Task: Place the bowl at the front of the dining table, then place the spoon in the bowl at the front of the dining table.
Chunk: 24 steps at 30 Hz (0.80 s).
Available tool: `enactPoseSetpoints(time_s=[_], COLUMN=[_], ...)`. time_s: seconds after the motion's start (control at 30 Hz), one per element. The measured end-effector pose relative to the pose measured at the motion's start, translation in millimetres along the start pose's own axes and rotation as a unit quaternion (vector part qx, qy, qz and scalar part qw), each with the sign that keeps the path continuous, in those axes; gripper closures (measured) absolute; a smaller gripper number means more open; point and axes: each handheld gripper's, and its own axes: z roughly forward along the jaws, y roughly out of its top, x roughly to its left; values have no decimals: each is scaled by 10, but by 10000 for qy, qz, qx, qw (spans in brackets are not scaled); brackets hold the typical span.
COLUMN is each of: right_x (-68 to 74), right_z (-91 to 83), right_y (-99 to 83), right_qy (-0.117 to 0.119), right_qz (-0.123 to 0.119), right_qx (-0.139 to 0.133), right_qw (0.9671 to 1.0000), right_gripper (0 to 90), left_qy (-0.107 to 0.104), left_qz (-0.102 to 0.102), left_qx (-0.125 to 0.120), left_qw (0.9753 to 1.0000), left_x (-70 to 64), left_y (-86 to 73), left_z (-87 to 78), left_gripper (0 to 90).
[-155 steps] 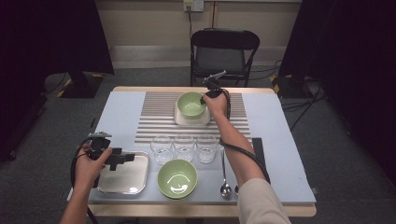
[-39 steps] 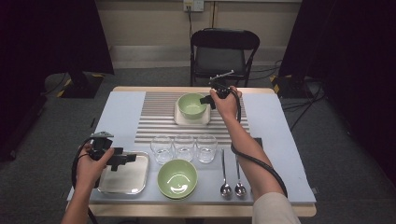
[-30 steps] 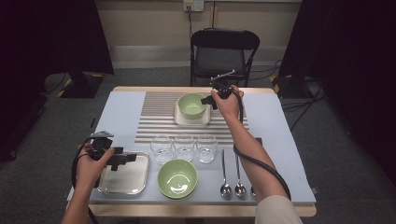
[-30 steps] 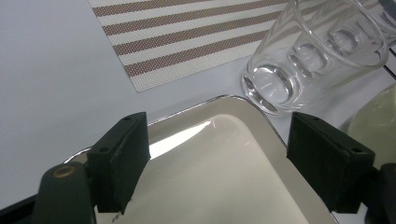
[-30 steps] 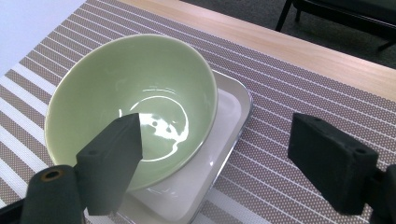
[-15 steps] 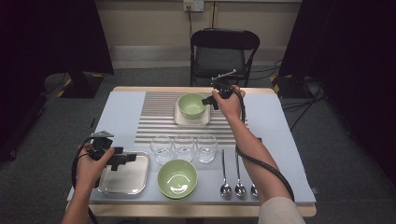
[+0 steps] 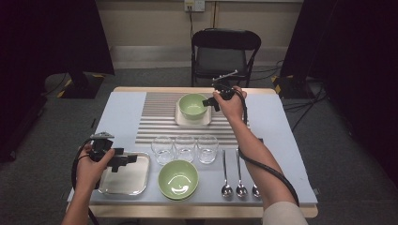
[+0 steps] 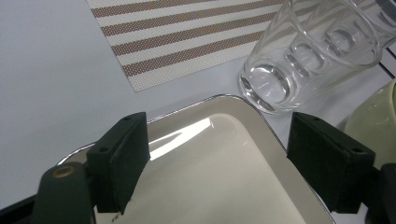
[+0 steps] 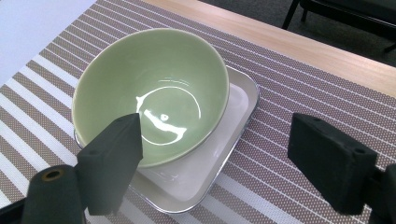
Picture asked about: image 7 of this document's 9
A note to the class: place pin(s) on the beige sleeve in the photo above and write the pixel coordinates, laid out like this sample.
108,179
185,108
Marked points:
284,215

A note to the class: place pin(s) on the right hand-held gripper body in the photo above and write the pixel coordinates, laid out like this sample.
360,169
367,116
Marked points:
223,90

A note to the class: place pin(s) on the clear drinking glass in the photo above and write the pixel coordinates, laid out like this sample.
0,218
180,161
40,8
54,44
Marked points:
185,150
162,153
207,153

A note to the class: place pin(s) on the person's left hand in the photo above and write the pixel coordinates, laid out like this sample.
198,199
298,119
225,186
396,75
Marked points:
90,175

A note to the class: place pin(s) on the person's right hand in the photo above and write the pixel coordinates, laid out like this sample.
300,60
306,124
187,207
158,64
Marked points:
233,108

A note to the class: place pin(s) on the black folding chair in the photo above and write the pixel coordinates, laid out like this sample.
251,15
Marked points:
219,59

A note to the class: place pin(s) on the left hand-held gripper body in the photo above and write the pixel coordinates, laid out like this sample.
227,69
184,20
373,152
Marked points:
103,147

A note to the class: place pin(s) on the silver metal spoon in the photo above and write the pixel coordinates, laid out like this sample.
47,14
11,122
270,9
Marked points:
241,190
226,190
255,191

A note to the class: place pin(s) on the light wooden table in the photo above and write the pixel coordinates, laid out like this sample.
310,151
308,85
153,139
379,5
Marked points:
187,212

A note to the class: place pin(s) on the black curtain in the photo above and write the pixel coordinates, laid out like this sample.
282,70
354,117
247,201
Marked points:
359,62
47,31

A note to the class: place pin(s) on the black stand base striped tape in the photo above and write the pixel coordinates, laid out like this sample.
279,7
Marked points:
291,90
79,89

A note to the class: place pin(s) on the small black strip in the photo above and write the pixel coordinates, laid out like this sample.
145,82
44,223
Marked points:
93,123

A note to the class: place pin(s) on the striped woven placemat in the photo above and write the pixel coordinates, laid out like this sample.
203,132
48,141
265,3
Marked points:
156,118

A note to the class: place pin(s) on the white wall outlet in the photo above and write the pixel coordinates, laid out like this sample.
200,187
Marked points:
198,5

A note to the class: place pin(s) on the white square plate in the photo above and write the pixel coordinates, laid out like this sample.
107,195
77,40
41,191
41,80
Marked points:
128,181
194,122

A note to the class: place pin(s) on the light blue table mat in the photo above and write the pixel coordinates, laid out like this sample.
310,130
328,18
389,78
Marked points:
281,125

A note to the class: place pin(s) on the row of black chopsticks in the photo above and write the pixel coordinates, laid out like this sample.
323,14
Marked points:
260,140

